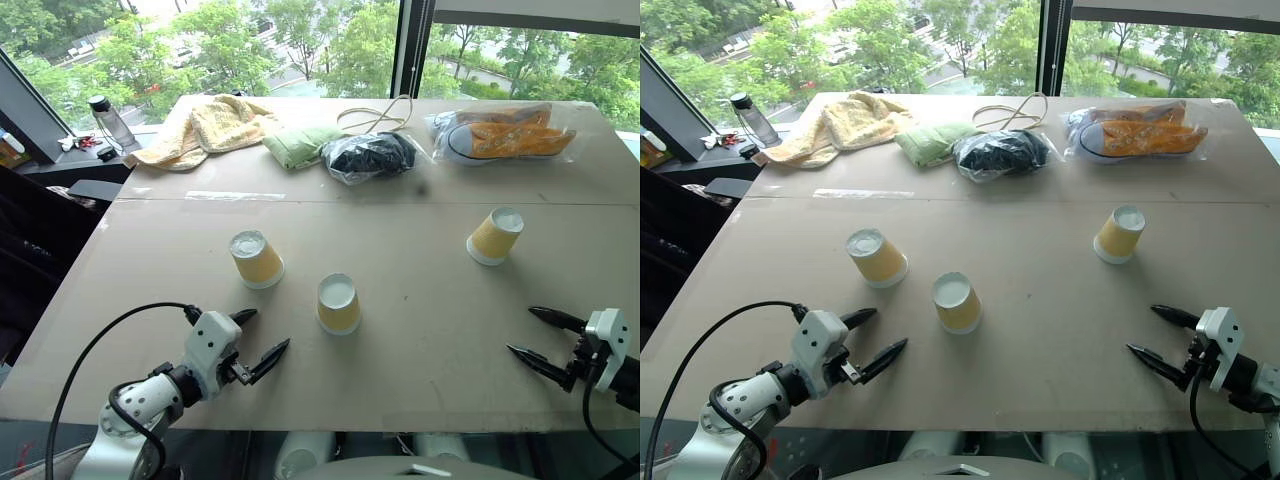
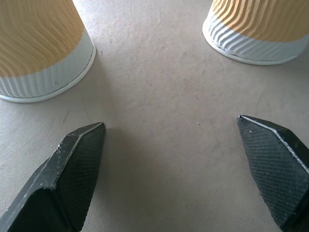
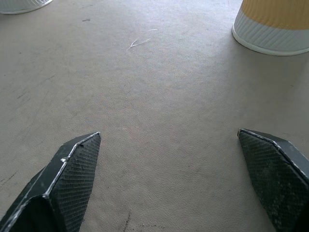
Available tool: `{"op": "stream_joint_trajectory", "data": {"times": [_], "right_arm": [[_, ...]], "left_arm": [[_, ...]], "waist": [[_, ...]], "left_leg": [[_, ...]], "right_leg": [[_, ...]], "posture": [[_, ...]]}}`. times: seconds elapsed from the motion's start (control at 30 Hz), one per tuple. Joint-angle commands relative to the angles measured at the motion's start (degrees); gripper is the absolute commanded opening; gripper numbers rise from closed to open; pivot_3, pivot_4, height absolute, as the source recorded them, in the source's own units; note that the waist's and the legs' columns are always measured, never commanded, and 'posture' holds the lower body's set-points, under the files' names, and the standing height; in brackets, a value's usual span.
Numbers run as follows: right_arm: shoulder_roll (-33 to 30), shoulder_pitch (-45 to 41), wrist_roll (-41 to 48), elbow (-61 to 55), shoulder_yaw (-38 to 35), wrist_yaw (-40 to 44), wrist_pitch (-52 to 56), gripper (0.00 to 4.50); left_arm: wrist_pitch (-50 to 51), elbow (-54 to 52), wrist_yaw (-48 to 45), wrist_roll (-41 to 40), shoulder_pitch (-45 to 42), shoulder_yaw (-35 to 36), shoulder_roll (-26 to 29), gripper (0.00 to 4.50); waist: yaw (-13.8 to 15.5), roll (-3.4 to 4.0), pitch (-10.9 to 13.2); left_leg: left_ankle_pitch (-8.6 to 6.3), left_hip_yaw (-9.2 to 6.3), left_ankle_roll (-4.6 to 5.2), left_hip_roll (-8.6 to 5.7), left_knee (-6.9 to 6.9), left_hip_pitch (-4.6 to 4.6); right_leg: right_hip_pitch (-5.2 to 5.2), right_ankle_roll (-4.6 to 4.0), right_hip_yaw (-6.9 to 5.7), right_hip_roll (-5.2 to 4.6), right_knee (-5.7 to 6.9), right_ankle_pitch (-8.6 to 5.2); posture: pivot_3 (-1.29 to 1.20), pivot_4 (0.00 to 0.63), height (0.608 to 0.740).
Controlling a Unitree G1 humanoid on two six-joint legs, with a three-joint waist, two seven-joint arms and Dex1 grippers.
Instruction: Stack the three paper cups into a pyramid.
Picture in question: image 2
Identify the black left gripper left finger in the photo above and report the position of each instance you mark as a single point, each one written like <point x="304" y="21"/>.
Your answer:
<point x="72" y="169"/>

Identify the tan and white ribbed paper cup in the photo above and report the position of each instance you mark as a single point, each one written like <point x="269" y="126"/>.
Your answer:
<point x="258" y="26"/>
<point x="36" y="48"/>

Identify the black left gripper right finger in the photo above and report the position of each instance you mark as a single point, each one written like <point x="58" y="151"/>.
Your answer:
<point x="272" y="166"/>

